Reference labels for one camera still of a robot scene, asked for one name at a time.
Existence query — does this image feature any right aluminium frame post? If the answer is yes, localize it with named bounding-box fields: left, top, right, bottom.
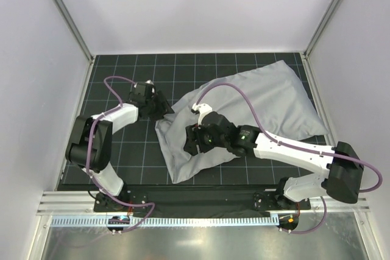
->
left=300, top=0, right=362, bottom=60

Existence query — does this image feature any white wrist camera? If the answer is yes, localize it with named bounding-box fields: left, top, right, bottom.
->
left=145, top=80, right=154, bottom=86
left=191, top=103, right=213, bottom=125

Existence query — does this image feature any black gridded cutting mat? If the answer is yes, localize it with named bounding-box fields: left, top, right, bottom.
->
left=56, top=52, right=348, bottom=187

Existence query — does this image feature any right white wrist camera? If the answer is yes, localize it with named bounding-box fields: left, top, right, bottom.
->
left=191, top=103, right=213, bottom=125

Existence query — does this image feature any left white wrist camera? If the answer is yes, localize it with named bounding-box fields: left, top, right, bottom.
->
left=145, top=80, right=154, bottom=86

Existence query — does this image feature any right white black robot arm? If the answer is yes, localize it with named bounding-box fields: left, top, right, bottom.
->
left=183, top=111, right=364, bottom=209

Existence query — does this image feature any left aluminium frame post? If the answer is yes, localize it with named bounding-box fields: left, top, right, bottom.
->
left=52, top=0, right=94, bottom=64

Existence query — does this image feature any aluminium frame post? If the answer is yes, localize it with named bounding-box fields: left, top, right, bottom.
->
left=300, top=0, right=362, bottom=60
left=52, top=0, right=94, bottom=64

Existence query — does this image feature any grey fabric pillowcase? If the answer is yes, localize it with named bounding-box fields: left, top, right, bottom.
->
left=155, top=61, right=328, bottom=184

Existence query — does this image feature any slotted grey cable duct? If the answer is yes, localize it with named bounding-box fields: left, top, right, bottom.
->
left=51, top=214, right=279, bottom=228

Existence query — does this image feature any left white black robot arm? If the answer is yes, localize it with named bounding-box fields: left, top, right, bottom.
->
left=65, top=80, right=174, bottom=212

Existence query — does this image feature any aluminium front rail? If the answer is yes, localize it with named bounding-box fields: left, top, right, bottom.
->
left=37, top=191, right=95, bottom=216

